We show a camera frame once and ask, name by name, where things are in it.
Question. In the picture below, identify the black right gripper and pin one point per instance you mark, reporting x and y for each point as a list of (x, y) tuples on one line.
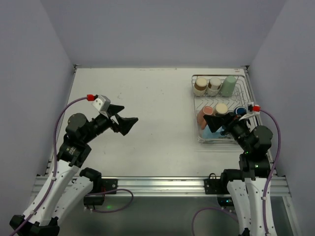
[(228, 123)]

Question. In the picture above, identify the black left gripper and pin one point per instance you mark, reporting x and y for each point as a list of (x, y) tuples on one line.
[(114, 122)]

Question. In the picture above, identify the light blue cup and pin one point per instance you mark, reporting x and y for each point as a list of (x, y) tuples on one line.
[(207, 134)]

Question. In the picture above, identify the brown white cup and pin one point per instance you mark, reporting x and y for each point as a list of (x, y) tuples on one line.
[(214, 86), (200, 86), (220, 109)]

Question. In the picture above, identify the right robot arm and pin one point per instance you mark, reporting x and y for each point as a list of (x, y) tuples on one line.
[(249, 186)]

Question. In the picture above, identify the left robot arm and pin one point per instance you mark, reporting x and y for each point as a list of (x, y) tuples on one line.
[(67, 184)]

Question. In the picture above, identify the dark blue mug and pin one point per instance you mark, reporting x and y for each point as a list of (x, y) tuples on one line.
[(240, 110)]

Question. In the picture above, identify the mint green tumbler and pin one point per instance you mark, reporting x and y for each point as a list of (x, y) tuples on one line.
[(228, 86)]

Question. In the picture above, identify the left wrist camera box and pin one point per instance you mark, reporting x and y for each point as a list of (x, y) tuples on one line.
[(101, 103)]

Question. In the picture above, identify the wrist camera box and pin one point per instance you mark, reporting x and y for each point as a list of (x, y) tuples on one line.
[(101, 103), (252, 110)]

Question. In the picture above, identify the wire dish rack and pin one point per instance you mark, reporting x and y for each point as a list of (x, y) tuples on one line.
[(217, 100)]

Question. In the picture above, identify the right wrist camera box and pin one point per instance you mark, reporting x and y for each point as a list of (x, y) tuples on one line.
[(252, 110)]

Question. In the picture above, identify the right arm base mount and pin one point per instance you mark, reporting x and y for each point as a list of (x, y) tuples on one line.
[(214, 186)]

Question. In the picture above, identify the aluminium front rail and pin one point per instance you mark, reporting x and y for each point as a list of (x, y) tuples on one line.
[(171, 186)]

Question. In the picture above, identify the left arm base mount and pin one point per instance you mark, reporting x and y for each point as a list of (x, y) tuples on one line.
[(102, 185)]

